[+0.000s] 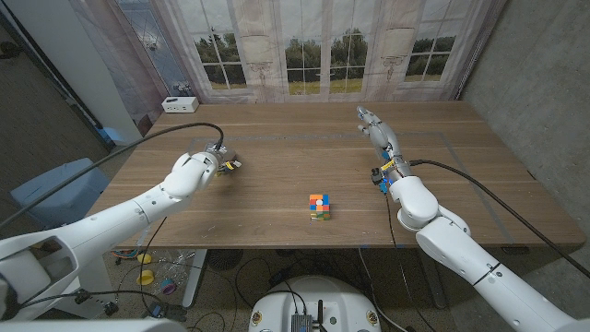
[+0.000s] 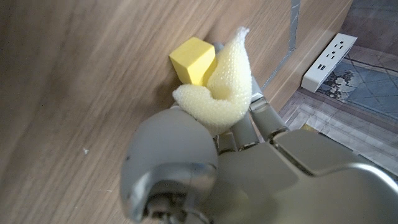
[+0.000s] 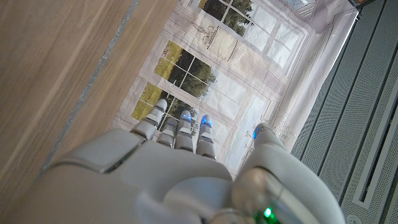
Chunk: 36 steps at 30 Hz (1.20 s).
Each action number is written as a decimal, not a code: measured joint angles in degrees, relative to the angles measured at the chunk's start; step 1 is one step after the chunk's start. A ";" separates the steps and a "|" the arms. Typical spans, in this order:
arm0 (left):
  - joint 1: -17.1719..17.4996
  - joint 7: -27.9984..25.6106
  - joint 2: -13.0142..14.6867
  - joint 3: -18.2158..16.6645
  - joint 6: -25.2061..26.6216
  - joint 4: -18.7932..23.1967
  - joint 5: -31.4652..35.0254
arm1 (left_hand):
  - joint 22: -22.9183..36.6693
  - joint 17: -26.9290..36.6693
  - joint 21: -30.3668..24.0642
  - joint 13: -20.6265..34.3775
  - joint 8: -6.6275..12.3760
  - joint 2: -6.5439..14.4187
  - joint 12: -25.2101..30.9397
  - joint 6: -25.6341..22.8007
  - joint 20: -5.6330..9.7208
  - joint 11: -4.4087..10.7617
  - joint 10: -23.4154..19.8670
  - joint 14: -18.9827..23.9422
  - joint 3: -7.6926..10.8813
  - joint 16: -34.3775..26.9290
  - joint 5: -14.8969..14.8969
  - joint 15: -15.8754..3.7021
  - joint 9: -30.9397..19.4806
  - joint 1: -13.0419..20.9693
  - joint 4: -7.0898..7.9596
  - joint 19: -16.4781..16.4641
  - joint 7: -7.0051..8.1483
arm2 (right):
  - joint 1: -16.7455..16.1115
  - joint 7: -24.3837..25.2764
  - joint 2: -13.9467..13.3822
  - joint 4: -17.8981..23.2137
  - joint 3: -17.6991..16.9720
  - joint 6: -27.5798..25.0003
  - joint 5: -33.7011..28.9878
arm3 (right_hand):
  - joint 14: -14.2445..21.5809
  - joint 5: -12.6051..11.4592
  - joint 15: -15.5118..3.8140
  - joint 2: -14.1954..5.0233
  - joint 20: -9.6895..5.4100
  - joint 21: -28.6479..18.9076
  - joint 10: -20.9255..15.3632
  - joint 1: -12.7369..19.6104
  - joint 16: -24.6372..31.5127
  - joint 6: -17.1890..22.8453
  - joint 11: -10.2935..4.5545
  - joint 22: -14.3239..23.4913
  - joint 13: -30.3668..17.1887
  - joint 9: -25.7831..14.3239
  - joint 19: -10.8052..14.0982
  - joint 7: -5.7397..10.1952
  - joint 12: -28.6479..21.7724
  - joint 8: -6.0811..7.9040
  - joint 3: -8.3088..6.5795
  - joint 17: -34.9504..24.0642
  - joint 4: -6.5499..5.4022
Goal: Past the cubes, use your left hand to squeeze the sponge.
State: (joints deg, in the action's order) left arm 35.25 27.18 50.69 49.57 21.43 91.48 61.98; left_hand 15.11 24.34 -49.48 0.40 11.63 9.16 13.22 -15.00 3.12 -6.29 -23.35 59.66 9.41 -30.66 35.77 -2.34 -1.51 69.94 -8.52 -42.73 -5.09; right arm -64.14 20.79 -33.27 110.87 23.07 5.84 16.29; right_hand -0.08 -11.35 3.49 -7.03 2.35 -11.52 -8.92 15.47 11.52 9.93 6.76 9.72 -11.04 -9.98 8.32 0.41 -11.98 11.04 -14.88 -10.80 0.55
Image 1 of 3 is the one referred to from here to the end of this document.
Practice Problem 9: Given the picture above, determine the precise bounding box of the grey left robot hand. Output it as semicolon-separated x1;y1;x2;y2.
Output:
205;141;242;175

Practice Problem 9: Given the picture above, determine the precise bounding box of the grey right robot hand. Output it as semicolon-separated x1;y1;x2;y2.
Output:
357;105;409;176

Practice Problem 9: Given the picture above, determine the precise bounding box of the white power strip box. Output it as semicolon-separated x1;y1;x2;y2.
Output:
161;95;200;113

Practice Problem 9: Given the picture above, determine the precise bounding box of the multicoloured puzzle cube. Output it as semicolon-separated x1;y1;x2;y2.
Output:
309;193;332;221

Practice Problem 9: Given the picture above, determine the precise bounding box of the black round floor grille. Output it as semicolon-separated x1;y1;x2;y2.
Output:
206;248;244;271

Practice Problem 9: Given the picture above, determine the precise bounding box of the white table leg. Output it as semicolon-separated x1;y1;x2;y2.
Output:
183;248;208;308

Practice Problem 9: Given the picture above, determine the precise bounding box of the printed window backdrop cloth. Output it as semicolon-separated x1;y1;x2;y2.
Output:
68;0;508;130

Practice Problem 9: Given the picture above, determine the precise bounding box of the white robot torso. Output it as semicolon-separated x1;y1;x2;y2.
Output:
248;275;383;332

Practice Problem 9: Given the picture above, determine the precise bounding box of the black floor device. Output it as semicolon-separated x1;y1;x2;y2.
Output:
142;302;188;322

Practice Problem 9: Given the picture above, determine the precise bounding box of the blue plastic chair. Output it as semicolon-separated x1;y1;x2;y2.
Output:
9;157;111;227

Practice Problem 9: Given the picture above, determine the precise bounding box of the white floor stand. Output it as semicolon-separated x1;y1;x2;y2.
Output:
76;253;116;319

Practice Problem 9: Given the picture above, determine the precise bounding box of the grey electronics module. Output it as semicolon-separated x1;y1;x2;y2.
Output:
290;313;314;332

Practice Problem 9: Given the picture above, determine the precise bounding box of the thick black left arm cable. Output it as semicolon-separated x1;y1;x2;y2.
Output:
0;122;225;230

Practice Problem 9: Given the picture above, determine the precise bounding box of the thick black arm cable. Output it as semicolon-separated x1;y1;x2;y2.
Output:
0;122;225;230
408;159;590;280

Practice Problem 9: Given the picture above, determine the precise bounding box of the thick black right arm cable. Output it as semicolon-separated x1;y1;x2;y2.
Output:
408;159;590;280

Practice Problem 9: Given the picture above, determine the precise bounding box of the thin black hanging cable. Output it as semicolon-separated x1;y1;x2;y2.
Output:
137;216;170;305

